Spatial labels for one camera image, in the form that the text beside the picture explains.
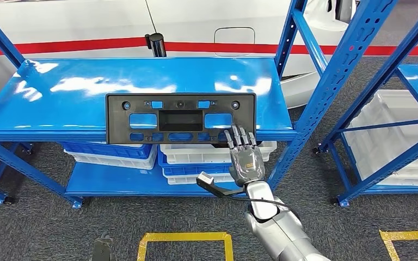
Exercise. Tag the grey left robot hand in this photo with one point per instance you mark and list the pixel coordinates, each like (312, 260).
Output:
(102, 250)

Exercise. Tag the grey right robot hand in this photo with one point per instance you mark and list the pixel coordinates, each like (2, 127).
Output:
(247, 165)

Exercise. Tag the black plastic plate bracket part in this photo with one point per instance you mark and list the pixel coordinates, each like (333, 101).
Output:
(122, 122)

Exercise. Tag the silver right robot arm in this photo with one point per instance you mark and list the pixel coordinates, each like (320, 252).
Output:
(277, 230)

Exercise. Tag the large white plastic crate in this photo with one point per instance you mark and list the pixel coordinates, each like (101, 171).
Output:
(393, 108)

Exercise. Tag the yellow floor tape square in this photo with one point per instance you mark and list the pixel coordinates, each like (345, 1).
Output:
(411, 235)

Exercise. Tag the red barrier belt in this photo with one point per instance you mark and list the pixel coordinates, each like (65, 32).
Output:
(68, 46)

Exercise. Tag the white car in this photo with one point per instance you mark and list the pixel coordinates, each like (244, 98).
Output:
(86, 21)

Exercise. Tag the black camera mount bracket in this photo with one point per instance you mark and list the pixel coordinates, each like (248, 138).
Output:
(218, 191)

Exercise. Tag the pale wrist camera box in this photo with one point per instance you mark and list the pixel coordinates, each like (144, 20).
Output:
(205, 178)

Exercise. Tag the black barrier post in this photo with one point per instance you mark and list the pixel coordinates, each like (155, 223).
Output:
(156, 45)

